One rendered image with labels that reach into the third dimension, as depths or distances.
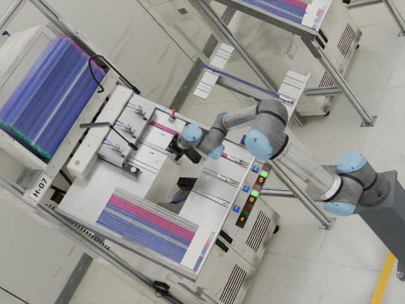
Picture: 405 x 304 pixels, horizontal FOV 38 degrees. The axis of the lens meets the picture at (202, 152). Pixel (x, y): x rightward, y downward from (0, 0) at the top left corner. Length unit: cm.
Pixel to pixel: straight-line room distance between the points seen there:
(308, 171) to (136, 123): 95
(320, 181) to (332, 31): 179
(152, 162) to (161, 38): 235
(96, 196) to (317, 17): 152
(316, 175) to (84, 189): 110
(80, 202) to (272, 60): 148
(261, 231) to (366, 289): 69
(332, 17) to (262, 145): 193
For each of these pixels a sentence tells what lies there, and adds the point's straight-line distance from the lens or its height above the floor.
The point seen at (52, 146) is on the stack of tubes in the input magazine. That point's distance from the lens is 270.
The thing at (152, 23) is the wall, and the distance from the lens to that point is 501.
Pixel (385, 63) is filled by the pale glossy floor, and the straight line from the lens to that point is 400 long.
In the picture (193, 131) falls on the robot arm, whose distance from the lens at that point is 250.
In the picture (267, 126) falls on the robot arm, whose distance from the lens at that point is 219.
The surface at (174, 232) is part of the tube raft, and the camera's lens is 269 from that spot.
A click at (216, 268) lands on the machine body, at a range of 316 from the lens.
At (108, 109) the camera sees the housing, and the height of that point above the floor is 127.
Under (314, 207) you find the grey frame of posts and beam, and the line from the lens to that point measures 323.
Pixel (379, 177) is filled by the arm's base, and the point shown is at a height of 62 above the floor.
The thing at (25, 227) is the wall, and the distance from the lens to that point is 435.
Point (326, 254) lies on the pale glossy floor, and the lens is 326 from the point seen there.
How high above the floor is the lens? 243
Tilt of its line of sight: 33 degrees down
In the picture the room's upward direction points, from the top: 46 degrees counter-clockwise
